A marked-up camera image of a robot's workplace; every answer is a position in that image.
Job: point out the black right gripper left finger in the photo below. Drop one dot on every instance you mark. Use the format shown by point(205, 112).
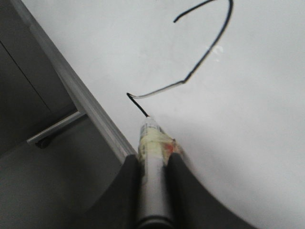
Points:
point(116, 208)

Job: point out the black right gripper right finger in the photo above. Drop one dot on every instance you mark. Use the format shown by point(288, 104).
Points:
point(193, 206)

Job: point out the white whiteboard marker with tape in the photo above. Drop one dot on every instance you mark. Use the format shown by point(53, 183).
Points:
point(155, 147)

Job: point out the whiteboard stand leg with caster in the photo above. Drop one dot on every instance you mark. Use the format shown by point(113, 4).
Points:
point(44, 138)

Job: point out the white whiteboard with aluminium frame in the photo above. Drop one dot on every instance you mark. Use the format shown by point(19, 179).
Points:
point(241, 116)

